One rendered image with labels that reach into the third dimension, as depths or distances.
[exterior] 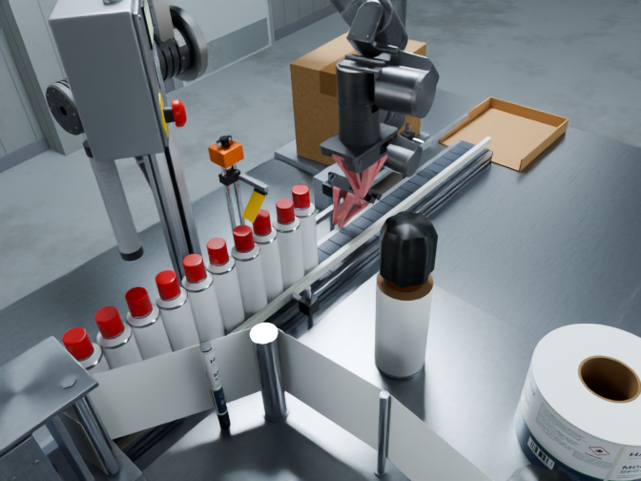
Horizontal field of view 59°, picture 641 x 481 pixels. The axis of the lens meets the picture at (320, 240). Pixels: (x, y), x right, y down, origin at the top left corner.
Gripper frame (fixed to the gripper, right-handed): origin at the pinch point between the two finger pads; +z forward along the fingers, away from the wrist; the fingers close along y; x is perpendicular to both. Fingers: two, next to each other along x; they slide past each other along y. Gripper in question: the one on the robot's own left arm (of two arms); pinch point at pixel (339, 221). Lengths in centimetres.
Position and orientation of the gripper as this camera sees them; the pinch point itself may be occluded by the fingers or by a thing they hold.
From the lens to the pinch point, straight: 119.6
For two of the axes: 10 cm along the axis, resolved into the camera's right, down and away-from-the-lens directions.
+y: 7.4, 3.9, -5.5
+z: -4.3, 9.0, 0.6
